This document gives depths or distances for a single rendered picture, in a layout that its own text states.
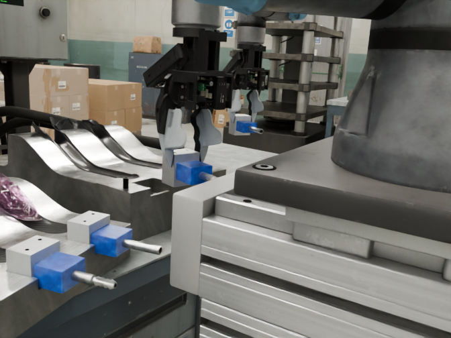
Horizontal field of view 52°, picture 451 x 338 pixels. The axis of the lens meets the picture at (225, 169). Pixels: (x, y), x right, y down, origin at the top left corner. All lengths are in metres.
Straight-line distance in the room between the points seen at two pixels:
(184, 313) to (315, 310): 0.61
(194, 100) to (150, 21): 8.11
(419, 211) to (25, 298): 0.43
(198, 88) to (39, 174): 0.42
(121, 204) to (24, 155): 0.29
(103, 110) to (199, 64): 4.75
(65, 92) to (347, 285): 4.53
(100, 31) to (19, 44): 7.91
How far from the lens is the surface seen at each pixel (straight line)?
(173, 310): 0.93
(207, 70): 0.69
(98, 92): 5.43
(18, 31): 1.62
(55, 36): 1.69
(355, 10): 0.32
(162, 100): 0.70
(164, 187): 0.84
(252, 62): 1.21
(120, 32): 9.18
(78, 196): 0.87
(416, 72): 0.32
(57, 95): 4.71
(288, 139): 4.67
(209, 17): 0.69
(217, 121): 7.57
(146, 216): 0.80
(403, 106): 0.32
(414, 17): 0.33
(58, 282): 0.56
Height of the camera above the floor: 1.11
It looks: 14 degrees down
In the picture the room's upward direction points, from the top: 4 degrees clockwise
